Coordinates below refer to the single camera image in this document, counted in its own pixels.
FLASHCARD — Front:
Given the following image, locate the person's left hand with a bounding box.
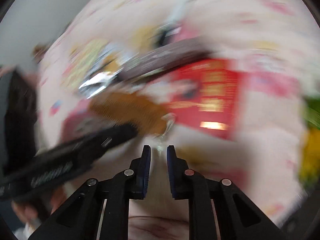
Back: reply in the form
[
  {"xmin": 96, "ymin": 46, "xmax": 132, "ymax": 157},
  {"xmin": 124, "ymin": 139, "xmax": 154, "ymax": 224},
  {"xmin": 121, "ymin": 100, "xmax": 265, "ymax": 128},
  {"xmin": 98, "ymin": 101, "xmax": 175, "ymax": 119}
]
[{"xmin": 11, "ymin": 187, "xmax": 67, "ymax": 230}]

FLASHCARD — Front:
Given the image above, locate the brown wooden comb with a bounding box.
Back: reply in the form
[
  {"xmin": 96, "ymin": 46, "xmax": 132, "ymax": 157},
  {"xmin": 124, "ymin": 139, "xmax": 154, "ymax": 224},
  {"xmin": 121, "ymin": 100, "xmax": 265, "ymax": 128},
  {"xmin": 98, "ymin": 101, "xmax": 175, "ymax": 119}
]
[{"xmin": 88, "ymin": 92, "xmax": 169, "ymax": 135}]

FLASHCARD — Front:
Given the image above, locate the yellow cartoon sticker card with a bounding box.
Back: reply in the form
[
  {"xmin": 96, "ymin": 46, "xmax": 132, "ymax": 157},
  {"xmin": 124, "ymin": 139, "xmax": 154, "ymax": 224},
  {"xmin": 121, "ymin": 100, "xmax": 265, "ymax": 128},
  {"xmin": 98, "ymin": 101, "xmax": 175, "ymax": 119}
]
[{"xmin": 61, "ymin": 39, "xmax": 121, "ymax": 92}]

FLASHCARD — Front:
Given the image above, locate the red packet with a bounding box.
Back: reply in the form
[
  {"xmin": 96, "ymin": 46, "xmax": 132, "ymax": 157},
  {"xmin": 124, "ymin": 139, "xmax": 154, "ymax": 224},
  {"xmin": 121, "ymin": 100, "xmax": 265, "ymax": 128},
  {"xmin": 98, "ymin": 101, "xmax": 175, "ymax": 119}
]
[{"xmin": 147, "ymin": 58, "xmax": 246, "ymax": 140}]

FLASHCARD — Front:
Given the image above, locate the green yellow snack bag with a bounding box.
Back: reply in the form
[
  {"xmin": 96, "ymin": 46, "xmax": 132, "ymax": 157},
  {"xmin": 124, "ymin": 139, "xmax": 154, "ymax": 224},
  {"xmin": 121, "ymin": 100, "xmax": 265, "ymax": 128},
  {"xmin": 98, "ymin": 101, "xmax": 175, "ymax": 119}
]
[{"xmin": 299, "ymin": 97, "xmax": 319, "ymax": 189}]

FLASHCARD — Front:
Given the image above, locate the dark brown snack wrapper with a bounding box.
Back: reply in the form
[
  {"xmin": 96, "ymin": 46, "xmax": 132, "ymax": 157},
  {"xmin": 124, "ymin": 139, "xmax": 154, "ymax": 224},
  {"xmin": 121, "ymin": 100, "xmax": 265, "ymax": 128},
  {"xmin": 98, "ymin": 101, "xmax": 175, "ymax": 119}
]
[{"xmin": 118, "ymin": 37, "xmax": 211, "ymax": 81}]

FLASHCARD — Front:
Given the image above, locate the pink cartoon bed blanket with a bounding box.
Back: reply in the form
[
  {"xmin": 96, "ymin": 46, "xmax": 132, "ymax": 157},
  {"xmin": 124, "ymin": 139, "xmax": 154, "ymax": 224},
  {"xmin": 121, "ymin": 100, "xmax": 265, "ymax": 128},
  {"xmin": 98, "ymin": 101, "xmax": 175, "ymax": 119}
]
[{"xmin": 39, "ymin": 0, "xmax": 319, "ymax": 225}]

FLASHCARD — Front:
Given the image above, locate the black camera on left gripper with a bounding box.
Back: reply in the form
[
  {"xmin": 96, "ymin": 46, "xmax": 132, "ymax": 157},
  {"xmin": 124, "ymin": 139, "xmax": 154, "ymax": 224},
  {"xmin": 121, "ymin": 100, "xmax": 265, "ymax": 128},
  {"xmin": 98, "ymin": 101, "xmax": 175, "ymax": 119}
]
[{"xmin": 1, "ymin": 70, "xmax": 37, "ymax": 178}]

